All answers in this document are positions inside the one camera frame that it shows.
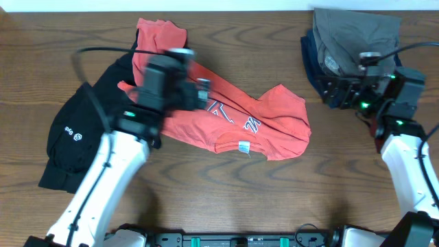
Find red orange printed t-shirt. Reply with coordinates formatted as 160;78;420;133
117;17;312;161

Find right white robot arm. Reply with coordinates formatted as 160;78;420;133
317;67;438;246

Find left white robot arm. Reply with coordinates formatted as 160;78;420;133
25;49;210;247

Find navy blue folded garment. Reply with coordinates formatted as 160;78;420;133
300;30;403;113

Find grey folded t-shirt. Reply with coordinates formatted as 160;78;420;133
313;8;401;76

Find black garment with white logo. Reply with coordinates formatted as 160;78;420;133
37;29;162;195

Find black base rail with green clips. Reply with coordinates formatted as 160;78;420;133
145;232;329;247

